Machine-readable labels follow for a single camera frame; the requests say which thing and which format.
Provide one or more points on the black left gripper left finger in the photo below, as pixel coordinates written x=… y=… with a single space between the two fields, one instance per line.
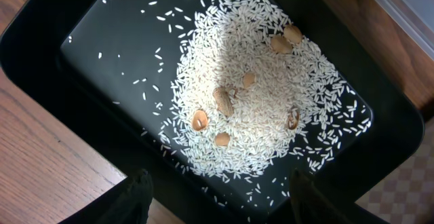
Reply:
x=127 y=202

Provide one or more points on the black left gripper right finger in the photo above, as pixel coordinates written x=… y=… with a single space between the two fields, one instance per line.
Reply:
x=310 y=205

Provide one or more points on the pile of white rice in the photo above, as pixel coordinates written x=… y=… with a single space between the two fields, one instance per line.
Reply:
x=228 y=39

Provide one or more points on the black waste tray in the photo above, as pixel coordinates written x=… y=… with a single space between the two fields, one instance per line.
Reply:
x=104 y=67

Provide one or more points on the clear plastic waste bin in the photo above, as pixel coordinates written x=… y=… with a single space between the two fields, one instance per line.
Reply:
x=415 y=17

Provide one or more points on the open peanut shell half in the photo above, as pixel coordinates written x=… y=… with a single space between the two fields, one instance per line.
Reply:
x=293 y=118

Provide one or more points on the lower peanut shell piece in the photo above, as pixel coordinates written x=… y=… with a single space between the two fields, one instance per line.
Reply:
x=222 y=139

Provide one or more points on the hollow peanut shell half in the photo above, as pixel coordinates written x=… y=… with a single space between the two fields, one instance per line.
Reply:
x=199 y=120

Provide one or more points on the whole peanut pod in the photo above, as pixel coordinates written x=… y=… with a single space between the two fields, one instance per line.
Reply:
x=223 y=101

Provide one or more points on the small peanut shell piece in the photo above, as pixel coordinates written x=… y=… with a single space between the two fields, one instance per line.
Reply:
x=248 y=79

